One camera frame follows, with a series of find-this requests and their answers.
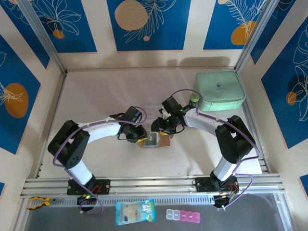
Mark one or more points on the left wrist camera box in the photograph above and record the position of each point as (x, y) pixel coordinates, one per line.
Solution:
(132, 115)

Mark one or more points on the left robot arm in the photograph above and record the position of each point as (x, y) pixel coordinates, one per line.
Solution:
(101, 132)

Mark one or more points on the grey metal shelf panel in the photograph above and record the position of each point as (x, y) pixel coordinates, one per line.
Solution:
(60, 221)

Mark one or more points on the aluminium mounting rail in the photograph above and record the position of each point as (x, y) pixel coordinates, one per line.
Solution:
(154, 185)

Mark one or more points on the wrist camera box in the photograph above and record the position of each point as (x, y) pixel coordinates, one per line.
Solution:
(132, 115)
(172, 104)

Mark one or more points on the aluminium frame post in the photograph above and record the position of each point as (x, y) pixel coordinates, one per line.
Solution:
(253, 36)
(44, 36)

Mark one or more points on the blue wet wipes packet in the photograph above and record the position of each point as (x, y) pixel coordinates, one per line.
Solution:
(134, 213)

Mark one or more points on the white and pink pill organizer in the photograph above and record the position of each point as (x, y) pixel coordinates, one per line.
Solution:
(183, 215)

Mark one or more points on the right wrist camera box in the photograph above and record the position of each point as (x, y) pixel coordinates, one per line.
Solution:
(172, 104)

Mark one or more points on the black base electronics module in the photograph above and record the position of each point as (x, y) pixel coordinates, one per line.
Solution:
(220, 201)
(83, 201)

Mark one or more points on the green-capped dark bottle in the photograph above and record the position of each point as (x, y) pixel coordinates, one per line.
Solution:
(194, 98)

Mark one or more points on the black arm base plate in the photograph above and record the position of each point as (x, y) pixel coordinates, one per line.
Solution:
(106, 186)
(202, 185)

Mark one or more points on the dark picture card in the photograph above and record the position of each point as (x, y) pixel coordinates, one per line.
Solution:
(151, 142)

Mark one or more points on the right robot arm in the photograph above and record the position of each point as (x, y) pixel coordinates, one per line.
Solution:
(204, 124)

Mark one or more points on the mint green zip pouch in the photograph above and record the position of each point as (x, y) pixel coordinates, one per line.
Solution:
(219, 81)

